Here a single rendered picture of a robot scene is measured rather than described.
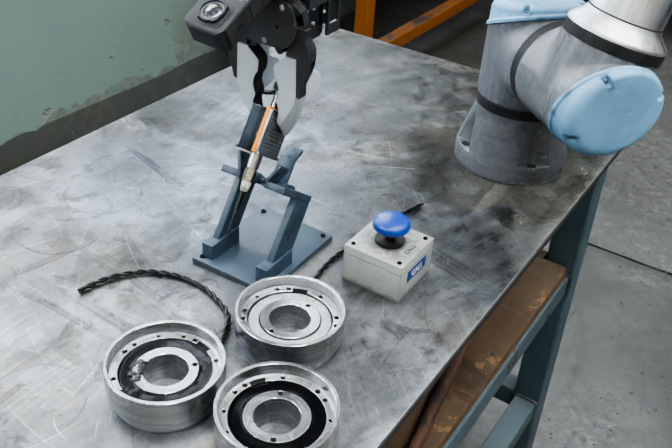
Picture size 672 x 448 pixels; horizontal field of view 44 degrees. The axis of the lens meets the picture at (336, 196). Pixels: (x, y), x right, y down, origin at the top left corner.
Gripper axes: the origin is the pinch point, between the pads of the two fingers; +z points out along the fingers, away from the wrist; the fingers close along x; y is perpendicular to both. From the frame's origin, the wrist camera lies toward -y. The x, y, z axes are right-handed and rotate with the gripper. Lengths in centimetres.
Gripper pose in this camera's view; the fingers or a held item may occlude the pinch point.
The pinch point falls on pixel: (268, 121)
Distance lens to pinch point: 86.0
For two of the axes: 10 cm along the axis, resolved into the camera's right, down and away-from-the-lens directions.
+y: 5.3, -4.3, 7.3
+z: -0.6, 8.4, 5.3
